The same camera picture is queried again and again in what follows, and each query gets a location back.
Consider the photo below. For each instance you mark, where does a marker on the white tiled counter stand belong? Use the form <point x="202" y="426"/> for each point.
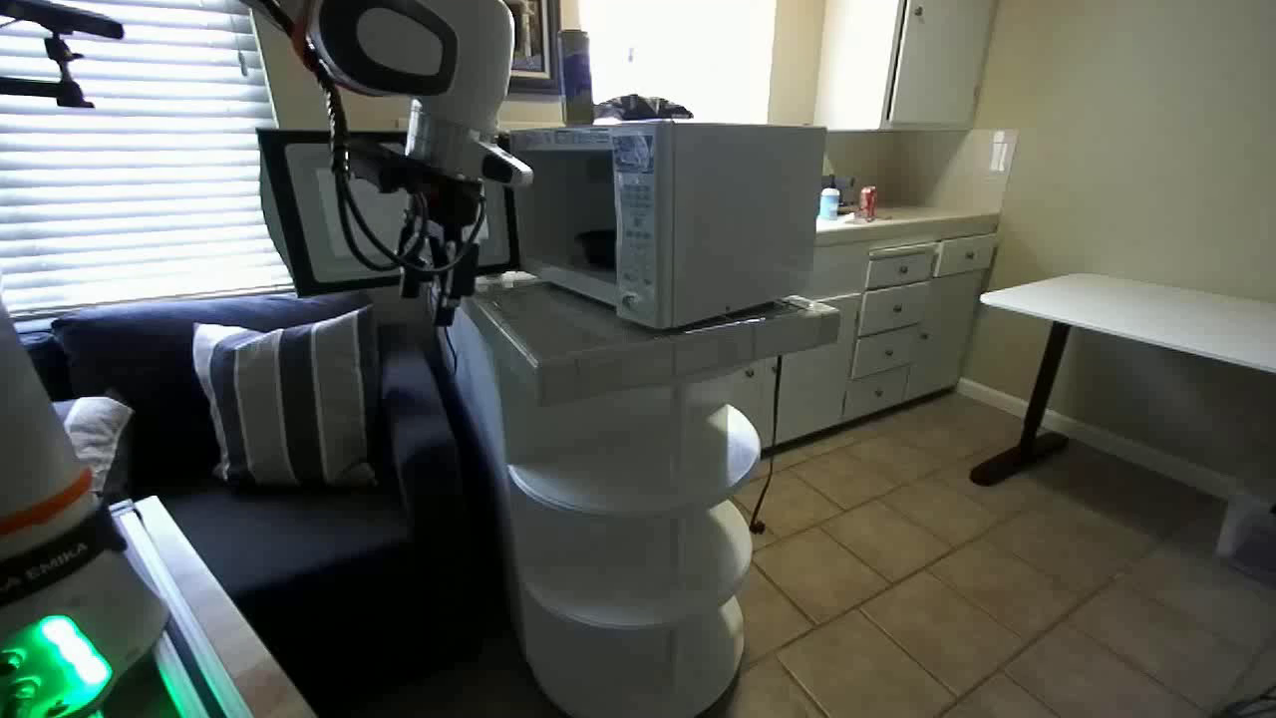
<point x="625" y="531"/>

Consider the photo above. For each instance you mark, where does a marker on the dark object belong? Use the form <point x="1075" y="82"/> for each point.
<point x="643" y="110"/>

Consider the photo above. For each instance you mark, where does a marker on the white wall switch plate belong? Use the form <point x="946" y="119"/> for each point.
<point x="1003" y="148"/>

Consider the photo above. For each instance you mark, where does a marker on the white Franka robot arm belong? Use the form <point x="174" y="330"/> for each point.
<point x="453" y="82"/>

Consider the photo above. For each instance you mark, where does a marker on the yellow blue spray can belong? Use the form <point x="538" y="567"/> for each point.
<point x="577" y="82"/>

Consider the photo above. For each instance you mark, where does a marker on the white microwave door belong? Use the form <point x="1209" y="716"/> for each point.
<point x="300" y="212"/>

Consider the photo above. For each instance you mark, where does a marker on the dark blue sofa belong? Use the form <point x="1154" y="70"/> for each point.
<point x="319" y="562"/>

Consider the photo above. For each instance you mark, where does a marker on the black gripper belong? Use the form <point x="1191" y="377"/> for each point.
<point x="440" y="232"/>

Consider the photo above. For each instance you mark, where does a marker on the striped grey white pillow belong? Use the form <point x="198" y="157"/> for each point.
<point x="283" y="401"/>

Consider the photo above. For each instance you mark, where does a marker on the red can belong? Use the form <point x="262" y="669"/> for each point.
<point x="868" y="204"/>

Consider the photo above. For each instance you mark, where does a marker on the white upper wall cabinet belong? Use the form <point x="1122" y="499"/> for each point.
<point x="920" y="63"/>

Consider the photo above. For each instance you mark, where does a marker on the white desk black leg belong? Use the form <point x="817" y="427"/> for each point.
<point x="1140" y="313"/>

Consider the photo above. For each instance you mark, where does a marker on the black camera on stand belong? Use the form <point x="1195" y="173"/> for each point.
<point x="60" y="54"/>

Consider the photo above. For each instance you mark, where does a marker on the plain white pillow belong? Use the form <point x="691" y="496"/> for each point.
<point x="97" y="433"/>

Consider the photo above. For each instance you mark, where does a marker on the white window blinds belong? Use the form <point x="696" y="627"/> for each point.
<point x="146" y="173"/>

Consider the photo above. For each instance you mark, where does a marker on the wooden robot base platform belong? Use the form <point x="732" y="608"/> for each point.
<point x="211" y="623"/>

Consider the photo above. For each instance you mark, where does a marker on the white kitchen drawer cabinet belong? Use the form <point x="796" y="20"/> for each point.
<point x="904" y="321"/>

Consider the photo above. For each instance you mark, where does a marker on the white microwave body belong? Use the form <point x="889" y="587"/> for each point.
<point x="722" y="223"/>

